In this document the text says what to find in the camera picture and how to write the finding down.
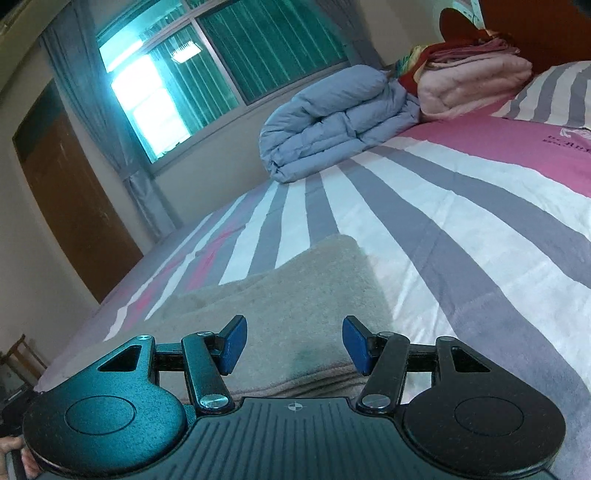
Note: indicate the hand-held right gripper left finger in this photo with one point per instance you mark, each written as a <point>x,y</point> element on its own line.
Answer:
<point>233,344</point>

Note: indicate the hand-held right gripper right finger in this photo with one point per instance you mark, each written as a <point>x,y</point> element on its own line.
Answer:
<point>356,344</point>

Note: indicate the grey towel blanket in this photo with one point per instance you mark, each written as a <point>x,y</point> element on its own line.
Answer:
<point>295,295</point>

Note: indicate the person's left hand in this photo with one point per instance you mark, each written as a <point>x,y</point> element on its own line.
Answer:
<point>11,445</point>

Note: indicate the bed with striped sheet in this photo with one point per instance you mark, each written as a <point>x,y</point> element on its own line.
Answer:
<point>461,207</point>

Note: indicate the wooden chair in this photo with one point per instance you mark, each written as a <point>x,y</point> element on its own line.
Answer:
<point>23,357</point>

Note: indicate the brown wooden door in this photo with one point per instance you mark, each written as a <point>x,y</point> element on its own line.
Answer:
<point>74,194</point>

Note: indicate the folded blue duvet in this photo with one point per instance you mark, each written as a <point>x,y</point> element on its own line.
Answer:
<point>332,120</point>

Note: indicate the blue-grey curtain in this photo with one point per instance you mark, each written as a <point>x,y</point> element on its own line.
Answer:
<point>355,32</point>
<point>115,138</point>

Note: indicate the folded pink blanket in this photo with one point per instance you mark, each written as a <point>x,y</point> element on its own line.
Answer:
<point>471,87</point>

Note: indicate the colourful patterned cloth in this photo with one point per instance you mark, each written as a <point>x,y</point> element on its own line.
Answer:
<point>408,60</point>

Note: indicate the window with green glass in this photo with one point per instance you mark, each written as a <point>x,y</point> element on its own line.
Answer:
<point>258,50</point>

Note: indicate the folded red cloth stack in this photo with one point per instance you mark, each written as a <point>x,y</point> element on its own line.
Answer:
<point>455,51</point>

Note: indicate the striped pillow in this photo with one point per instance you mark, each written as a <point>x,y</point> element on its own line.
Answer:
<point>554,92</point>

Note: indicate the brown wooden headboard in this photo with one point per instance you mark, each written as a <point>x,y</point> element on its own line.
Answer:
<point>531,27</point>

